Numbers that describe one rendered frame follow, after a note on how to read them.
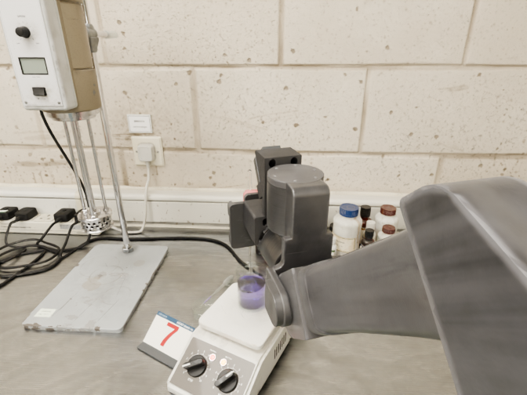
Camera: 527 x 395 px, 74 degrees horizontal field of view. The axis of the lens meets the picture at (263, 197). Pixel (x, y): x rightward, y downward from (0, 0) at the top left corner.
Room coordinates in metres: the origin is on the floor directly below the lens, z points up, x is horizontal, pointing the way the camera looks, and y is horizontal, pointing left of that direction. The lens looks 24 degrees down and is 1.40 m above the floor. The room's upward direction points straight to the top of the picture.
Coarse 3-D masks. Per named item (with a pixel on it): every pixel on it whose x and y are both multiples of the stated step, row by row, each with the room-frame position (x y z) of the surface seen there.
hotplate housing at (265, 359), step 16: (192, 336) 0.43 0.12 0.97; (208, 336) 0.43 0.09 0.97; (272, 336) 0.43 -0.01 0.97; (288, 336) 0.47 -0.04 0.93; (240, 352) 0.40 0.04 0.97; (256, 352) 0.40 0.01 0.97; (272, 352) 0.41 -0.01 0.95; (256, 368) 0.38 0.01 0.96; (272, 368) 0.42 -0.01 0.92; (256, 384) 0.37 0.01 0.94
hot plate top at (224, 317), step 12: (228, 288) 0.53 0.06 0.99; (216, 300) 0.50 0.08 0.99; (228, 300) 0.50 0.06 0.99; (216, 312) 0.47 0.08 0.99; (228, 312) 0.47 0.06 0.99; (240, 312) 0.47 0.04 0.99; (264, 312) 0.47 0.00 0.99; (204, 324) 0.44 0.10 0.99; (216, 324) 0.44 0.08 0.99; (228, 324) 0.44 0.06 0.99; (240, 324) 0.44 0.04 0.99; (252, 324) 0.44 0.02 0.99; (264, 324) 0.44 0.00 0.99; (228, 336) 0.41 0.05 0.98; (240, 336) 0.41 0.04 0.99; (252, 336) 0.41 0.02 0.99; (264, 336) 0.41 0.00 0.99; (252, 348) 0.40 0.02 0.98
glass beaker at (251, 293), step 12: (240, 264) 0.50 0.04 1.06; (240, 276) 0.50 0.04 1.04; (264, 276) 0.47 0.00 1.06; (240, 288) 0.47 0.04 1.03; (252, 288) 0.46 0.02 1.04; (264, 288) 0.48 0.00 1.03; (240, 300) 0.47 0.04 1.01; (252, 300) 0.46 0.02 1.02; (264, 300) 0.48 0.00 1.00; (252, 312) 0.46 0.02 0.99
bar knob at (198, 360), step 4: (196, 356) 0.40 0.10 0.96; (200, 356) 0.40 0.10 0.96; (192, 360) 0.40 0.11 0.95; (196, 360) 0.39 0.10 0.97; (200, 360) 0.39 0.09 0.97; (204, 360) 0.39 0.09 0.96; (184, 364) 0.38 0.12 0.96; (188, 364) 0.38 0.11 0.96; (192, 364) 0.38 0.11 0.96; (196, 364) 0.38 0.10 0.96; (200, 364) 0.38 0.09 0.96; (204, 364) 0.39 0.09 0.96; (184, 368) 0.38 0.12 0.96; (188, 368) 0.38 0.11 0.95; (192, 368) 0.38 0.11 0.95; (196, 368) 0.39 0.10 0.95; (200, 368) 0.38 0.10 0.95; (204, 368) 0.38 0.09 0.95; (188, 372) 0.38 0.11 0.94; (192, 372) 0.38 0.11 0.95; (196, 372) 0.38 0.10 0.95; (200, 372) 0.38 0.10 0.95; (192, 376) 0.38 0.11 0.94; (196, 376) 0.38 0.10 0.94
